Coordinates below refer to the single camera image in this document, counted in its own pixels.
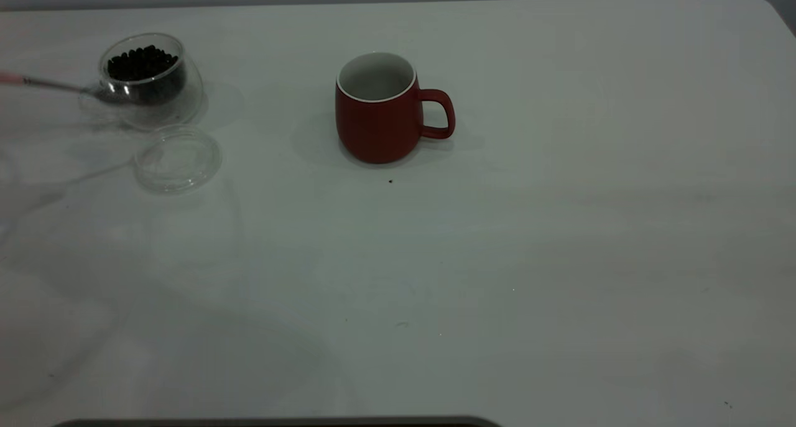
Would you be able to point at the red ceramic mug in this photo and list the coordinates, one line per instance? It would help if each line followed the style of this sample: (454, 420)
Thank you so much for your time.
(376, 132)

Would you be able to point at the clear glass lid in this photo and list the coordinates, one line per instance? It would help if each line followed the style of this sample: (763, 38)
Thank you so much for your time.
(179, 161)

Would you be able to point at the dark coffee beans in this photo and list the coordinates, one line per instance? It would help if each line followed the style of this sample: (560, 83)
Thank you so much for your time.
(143, 63)

